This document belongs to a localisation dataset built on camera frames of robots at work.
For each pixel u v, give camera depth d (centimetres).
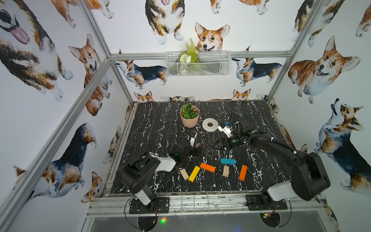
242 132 68
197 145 95
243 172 84
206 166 86
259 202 72
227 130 78
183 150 71
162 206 74
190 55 82
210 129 104
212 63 92
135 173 46
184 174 84
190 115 95
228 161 89
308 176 44
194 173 84
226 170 85
